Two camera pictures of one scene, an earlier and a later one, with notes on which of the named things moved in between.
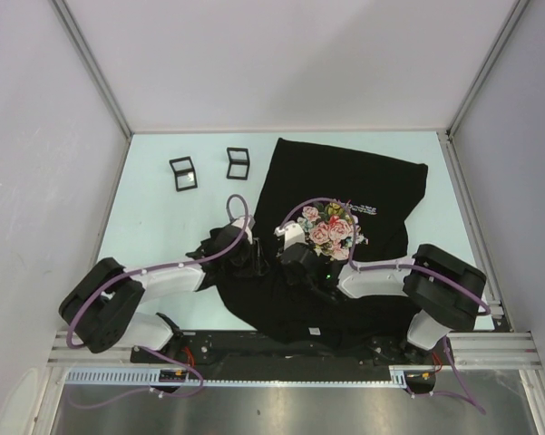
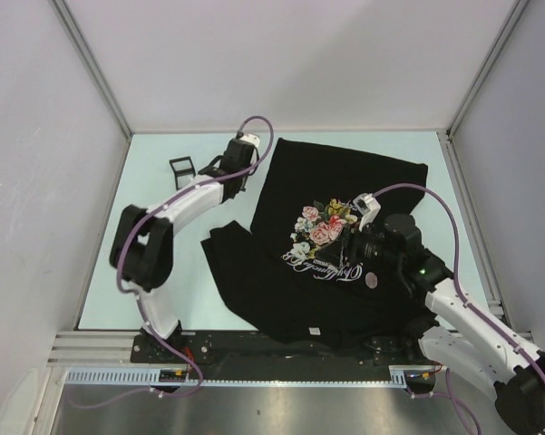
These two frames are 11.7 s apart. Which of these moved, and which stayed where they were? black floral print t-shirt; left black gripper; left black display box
Moved: left black gripper
Stayed: black floral print t-shirt; left black display box
